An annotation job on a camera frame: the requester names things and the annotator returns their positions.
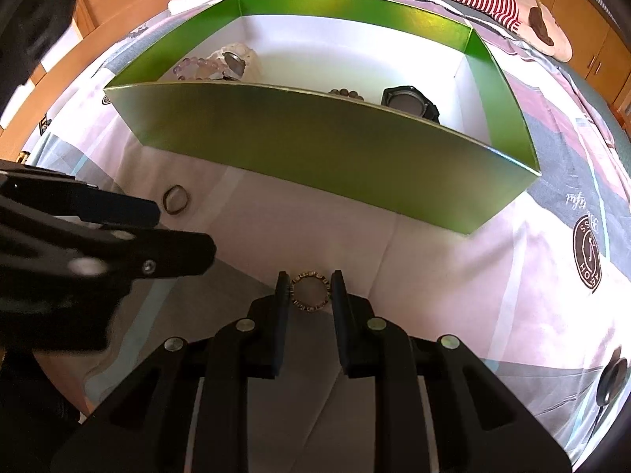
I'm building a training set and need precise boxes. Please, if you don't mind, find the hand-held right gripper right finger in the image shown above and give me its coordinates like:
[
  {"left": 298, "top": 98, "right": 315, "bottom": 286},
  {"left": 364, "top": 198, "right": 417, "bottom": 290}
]
[{"left": 330, "top": 270, "right": 573, "bottom": 473}]

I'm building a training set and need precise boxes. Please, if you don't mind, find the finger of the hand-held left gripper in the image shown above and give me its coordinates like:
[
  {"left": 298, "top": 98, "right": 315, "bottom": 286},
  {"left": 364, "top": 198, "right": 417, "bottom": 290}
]
[
  {"left": 0, "top": 197, "right": 217, "bottom": 283},
  {"left": 0, "top": 160, "right": 162, "bottom": 230}
]

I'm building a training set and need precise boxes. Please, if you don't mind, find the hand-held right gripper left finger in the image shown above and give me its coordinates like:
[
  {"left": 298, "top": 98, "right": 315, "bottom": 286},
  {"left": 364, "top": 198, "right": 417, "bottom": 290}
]
[{"left": 50, "top": 271, "right": 291, "bottom": 473}]

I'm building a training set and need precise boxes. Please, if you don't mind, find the gold studded bracelet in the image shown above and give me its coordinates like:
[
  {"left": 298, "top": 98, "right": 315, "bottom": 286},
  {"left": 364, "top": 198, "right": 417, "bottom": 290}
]
[{"left": 290, "top": 270, "right": 330, "bottom": 312}]

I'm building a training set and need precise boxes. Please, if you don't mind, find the dark brown ring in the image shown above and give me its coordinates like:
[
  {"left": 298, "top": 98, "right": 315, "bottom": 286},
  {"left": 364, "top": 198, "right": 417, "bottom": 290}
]
[{"left": 162, "top": 184, "right": 190, "bottom": 216}]

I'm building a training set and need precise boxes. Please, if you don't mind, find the green cardboard box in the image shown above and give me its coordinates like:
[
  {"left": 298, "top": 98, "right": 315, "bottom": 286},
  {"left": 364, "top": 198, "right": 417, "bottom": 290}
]
[{"left": 103, "top": 0, "right": 543, "bottom": 236}]

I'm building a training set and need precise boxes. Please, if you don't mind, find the mixed colour bead bracelet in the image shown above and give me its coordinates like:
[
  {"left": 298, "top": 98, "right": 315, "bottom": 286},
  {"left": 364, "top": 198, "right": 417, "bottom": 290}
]
[{"left": 172, "top": 56, "right": 228, "bottom": 82}]

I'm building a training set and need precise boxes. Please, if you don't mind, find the printed patchwork bed sheet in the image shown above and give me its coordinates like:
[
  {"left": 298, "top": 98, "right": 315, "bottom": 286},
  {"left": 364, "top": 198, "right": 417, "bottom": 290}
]
[{"left": 20, "top": 0, "right": 631, "bottom": 469}]

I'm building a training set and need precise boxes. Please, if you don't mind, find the dark cloth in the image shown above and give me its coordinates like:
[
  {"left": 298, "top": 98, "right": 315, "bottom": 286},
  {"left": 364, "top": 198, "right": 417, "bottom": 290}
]
[{"left": 0, "top": 0, "right": 90, "bottom": 124}]

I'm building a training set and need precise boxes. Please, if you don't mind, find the black wrist watch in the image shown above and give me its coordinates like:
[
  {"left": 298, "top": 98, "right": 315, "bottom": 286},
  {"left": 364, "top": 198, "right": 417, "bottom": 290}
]
[{"left": 381, "top": 85, "right": 442, "bottom": 125}]

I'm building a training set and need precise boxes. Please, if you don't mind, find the black round object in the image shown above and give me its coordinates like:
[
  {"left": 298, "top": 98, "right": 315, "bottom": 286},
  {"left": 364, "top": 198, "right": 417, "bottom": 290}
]
[{"left": 594, "top": 345, "right": 629, "bottom": 429}]

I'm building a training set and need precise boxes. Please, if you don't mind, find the wooden wardrobe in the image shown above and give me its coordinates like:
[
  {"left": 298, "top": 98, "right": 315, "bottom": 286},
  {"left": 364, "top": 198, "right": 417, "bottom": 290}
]
[{"left": 480, "top": 0, "right": 631, "bottom": 109}]

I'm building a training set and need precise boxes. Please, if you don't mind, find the beige bracelet in box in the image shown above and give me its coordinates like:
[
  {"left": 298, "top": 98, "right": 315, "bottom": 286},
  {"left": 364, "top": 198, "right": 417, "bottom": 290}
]
[{"left": 204, "top": 43, "right": 257, "bottom": 82}]

